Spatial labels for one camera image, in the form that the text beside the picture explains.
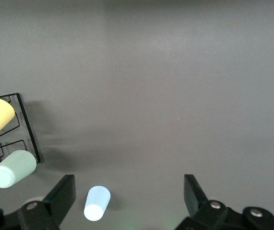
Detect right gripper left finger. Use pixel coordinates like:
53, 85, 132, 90
18, 174, 76, 230

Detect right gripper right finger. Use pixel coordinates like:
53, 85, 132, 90
175, 174, 228, 230

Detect pale green plastic cup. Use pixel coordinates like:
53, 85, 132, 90
0, 149, 37, 189

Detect light blue plastic cup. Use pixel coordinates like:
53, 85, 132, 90
83, 185, 111, 221

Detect dark grey table cover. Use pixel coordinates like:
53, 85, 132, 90
0, 0, 274, 230

